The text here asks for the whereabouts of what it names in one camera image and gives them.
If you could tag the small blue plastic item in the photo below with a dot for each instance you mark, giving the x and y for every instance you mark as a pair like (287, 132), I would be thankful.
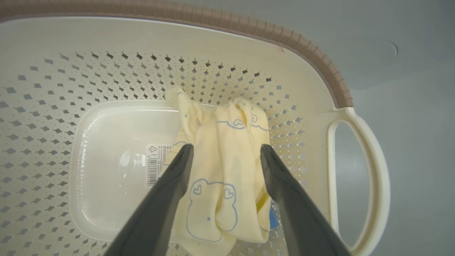
(273, 217)

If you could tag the cream printed bear garment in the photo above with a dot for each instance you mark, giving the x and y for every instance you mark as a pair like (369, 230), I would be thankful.
(224, 160)

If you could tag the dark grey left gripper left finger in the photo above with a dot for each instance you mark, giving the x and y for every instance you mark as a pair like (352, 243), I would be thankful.
(156, 213)

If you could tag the round drain filter cover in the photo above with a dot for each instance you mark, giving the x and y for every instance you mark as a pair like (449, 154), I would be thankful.
(385, 51)

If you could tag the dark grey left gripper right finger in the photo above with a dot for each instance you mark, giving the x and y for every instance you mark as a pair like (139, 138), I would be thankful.
(302, 213)

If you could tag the white washing machine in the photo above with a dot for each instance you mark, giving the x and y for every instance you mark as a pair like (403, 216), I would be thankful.
(355, 21)

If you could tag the cream perforated laundry basket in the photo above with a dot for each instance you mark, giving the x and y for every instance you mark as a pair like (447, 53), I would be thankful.
(71, 106)

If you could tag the white barcode sticker in basket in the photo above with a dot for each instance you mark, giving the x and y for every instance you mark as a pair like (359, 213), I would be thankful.
(156, 163)

